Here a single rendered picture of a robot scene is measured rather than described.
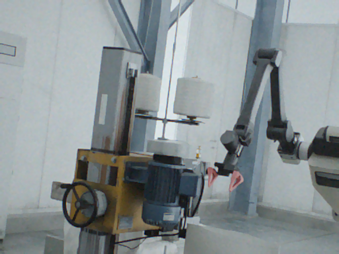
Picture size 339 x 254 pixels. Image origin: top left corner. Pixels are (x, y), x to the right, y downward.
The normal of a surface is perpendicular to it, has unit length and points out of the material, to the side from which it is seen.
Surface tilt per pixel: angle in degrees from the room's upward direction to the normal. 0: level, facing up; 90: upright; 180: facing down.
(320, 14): 90
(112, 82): 90
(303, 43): 90
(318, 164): 40
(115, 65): 90
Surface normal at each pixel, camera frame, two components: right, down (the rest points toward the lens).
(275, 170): -0.51, -0.02
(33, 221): 0.85, 0.14
